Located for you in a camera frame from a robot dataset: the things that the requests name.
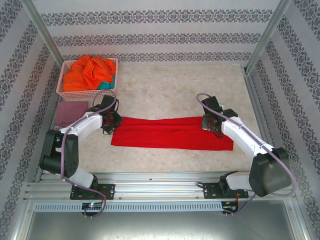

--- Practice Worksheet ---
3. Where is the red t-shirt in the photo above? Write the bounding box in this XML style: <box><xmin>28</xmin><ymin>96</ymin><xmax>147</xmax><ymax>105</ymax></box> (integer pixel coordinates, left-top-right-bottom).
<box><xmin>110</xmin><ymin>115</ymin><xmax>235</xmax><ymax>152</ymax></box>

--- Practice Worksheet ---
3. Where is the teal t-shirt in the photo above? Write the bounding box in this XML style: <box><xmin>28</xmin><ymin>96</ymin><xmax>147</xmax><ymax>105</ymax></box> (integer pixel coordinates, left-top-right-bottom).
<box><xmin>96</xmin><ymin>73</ymin><xmax>117</xmax><ymax>91</ymax></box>

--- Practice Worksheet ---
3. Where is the pink plastic basket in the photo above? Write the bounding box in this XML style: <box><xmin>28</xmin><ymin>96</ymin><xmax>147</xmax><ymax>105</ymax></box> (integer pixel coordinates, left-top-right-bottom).
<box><xmin>56</xmin><ymin>57</ymin><xmax>119</xmax><ymax>100</ymax></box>

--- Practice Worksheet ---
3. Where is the orange t-shirt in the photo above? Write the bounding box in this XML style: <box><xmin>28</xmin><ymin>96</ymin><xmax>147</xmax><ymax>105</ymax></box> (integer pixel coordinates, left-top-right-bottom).
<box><xmin>62</xmin><ymin>55</ymin><xmax>117</xmax><ymax>93</ymax></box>

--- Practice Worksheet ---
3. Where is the folded mauve printed t-shirt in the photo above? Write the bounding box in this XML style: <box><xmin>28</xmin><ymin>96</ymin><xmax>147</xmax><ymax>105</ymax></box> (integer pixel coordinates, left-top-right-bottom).
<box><xmin>53</xmin><ymin>101</ymin><xmax>89</xmax><ymax>131</ymax></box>

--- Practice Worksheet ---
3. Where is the grey sheet metal tray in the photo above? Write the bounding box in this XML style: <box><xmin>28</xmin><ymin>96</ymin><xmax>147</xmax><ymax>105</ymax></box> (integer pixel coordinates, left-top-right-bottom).
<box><xmin>9</xmin><ymin>197</ymin><xmax>311</xmax><ymax>240</ymax></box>

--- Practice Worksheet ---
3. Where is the aluminium side rail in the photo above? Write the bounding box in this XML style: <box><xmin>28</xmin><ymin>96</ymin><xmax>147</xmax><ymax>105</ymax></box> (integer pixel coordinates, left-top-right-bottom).
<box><xmin>243</xmin><ymin>71</ymin><xmax>285</xmax><ymax>180</ymax></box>
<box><xmin>33</xmin><ymin>99</ymin><xmax>62</xmax><ymax>182</ymax></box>

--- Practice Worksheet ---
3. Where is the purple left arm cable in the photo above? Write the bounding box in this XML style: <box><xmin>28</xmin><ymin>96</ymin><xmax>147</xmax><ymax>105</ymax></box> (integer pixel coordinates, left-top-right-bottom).
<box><xmin>59</xmin><ymin>89</ymin><xmax>120</xmax><ymax>220</ymax></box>

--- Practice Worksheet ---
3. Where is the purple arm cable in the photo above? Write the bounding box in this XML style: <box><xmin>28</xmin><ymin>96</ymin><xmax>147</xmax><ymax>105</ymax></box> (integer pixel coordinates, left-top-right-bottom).
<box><xmin>196</xmin><ymin>92</ymin><xmax>298</xmax><ymax>218</ymax></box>
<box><xmin>59</xmin><ymin>89</ymin><xmax>120</xmax><ymax>220</ymax></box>

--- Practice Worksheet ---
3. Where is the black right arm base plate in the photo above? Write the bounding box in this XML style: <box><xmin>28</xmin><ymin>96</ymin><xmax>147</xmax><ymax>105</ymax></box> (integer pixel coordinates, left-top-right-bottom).
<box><xmin>202</xmin><ymin>181</ymin><xmax>250</xmax><ymax>200</ymax></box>

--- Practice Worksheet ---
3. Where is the aluminium corner post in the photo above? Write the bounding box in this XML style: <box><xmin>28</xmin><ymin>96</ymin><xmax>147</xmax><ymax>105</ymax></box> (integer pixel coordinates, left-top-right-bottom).
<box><xmin>243</xmin><ymin>0</ymin><xmax>292</xmax><ymax>75</ymax></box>
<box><xmin>21</xmin><ymin>0</ymin><xmax>65</xmax><ymax>68</ymax></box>

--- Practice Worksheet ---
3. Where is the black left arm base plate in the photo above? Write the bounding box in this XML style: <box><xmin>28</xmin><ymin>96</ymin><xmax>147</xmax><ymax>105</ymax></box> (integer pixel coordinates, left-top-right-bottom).
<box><xmin>69</xmin><ymin>183</ymin><xmax>116</xmax><ymax>201</ymax></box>

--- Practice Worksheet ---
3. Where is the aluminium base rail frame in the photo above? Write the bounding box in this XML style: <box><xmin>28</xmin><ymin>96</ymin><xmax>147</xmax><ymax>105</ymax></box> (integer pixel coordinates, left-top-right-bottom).
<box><xmin>23</xmin><ymin>171</ymin><xmax>297</xmax><ymax>201</ymax></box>

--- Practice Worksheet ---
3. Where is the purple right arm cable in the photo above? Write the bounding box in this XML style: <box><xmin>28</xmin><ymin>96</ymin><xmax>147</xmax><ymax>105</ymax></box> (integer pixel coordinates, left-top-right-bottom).
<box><xmin>196</xmin><ymin>92</ymin><xmax>298</xmax><ymax>218</ymax></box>

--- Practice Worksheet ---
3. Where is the slotted grey cable duct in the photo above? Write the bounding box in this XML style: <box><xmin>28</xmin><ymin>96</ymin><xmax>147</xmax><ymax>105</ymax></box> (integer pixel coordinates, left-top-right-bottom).
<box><xmin>33</xmin><ymin>201</ymin><xmax>223</xmax><ymax>213</ymax></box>

